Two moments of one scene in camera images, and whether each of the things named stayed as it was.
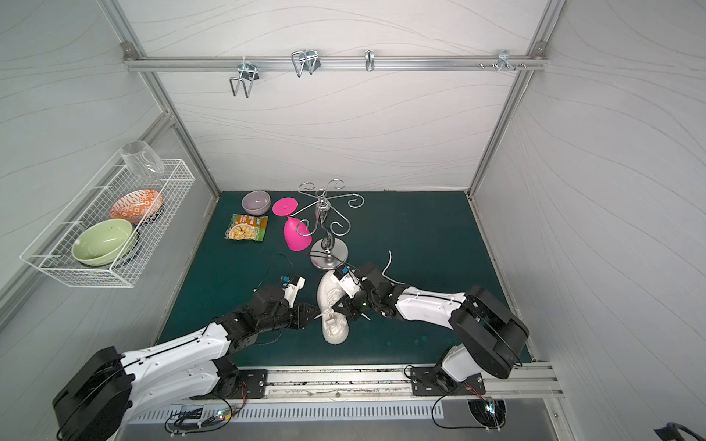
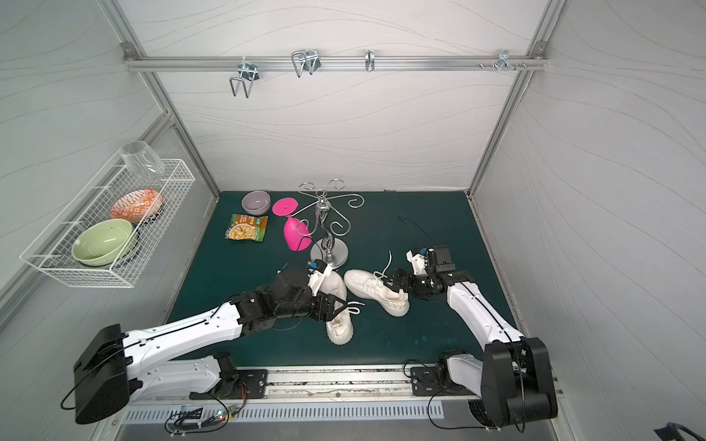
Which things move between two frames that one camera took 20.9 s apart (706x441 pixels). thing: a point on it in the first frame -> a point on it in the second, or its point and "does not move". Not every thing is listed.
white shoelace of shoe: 397,282 does not move
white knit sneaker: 335,326 does not move
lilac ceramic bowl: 256,202 does not move
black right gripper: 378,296 -> 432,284
